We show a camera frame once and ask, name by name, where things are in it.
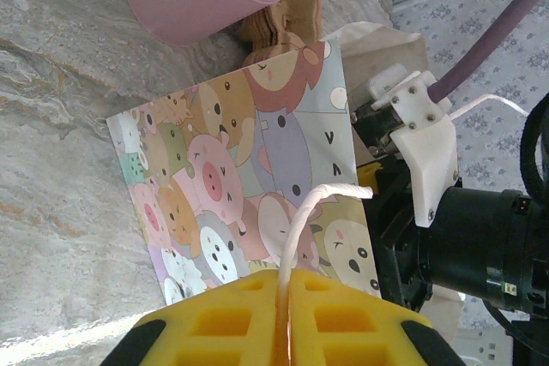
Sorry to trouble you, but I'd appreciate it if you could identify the white cartoon print paper bag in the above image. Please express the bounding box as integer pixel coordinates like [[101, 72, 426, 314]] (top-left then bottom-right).
[[106, 21, 531, 341]]

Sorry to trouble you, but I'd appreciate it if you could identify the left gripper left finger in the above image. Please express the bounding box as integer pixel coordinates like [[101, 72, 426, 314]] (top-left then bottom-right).
[[100, 270, 287, 366]]

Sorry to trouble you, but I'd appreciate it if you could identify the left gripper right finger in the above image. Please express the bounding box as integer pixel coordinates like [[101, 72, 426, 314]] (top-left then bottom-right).
[[289, 269, 467, 366]]

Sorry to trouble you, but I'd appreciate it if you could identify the brown pulp cup carrier stack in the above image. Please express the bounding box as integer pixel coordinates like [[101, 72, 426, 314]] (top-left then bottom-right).
[[238, 0, 323, 67]]

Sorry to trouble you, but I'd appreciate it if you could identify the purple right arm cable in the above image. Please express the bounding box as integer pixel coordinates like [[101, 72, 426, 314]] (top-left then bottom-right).
[[428, 0, 549, 104]]

